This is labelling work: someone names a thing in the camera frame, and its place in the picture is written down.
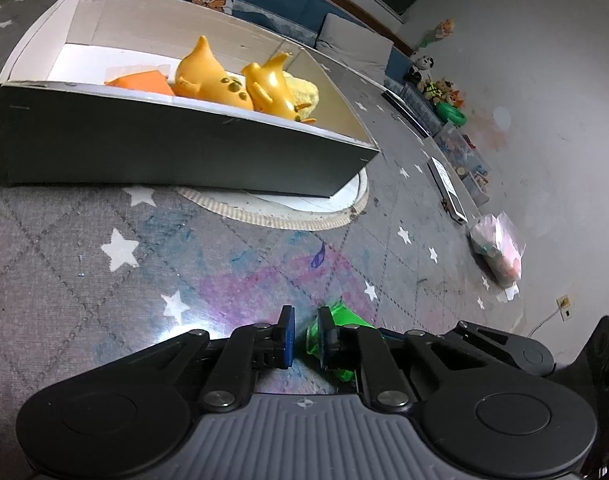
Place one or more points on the orange plush toy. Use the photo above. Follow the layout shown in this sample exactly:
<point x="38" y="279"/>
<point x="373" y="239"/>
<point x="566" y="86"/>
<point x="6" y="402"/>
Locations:
<point x="455" y="97"/>

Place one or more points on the yellow green plush toy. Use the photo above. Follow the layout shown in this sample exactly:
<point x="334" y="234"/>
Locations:
<point x="436" y="89"/>

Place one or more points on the panda plush toy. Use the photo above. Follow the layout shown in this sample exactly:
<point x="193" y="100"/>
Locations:
<point x="422" y="67"/>

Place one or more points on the wall power outlet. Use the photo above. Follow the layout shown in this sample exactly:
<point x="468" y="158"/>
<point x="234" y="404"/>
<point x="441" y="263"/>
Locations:
<point x="564" y="306"/>

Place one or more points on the white flat board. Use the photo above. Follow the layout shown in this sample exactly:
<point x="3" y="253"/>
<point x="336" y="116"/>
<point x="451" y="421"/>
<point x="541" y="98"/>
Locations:
<point x="448" y="190"/>

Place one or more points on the round beige mat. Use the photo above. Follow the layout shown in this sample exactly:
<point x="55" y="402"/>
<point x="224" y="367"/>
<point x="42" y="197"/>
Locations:
<point x="284" y="212"/>

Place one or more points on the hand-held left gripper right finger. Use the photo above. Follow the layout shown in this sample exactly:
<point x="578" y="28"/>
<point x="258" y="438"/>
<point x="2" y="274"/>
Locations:
<point x="326" y="334"/>

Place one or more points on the orange toy block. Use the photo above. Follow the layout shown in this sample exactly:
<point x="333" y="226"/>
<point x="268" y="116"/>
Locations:
<point x="139" y="82"/>

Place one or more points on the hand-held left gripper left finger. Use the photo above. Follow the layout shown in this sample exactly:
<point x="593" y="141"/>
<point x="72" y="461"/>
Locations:
<point x="286" y="336"/>

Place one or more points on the grey star-print play mat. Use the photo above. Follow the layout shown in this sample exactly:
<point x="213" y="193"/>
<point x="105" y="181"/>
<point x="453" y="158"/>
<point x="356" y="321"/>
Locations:
<point x="109" y="270"/>

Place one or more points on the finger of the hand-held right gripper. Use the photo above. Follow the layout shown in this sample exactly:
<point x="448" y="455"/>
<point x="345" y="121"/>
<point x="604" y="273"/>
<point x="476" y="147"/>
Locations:
<point x="504" y="352"/>

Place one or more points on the green plastic toy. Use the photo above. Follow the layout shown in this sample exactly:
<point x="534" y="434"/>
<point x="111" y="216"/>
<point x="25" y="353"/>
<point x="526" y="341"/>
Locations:
<point x="347" y="317"/>

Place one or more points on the gold dolphin toy with spots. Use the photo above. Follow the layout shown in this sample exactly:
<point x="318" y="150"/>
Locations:
<point x="209" y="77"/>

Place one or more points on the clear storage bins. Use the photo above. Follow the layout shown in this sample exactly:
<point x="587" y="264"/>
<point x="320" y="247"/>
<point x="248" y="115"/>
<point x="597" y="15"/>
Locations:
<point x="459" y="155"/>

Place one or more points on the clear plastic bag of toys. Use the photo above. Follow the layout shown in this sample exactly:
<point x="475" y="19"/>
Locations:
<point x="499" y="250"/>

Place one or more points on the grey sofa cushion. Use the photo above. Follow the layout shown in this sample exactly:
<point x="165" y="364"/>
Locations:
<point x="354" y="42"/>

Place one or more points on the blue sofa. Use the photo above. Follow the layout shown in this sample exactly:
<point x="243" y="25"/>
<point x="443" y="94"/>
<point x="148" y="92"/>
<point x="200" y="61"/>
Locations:
<point x="284" y="5"/>

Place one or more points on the small orange wall toy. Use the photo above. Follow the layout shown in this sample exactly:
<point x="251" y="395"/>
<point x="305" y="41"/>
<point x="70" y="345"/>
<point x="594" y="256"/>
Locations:
<point x="445" y="28"/>

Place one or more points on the cardboard box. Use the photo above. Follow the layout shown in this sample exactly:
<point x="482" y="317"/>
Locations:
<point x="174" y="145"/>

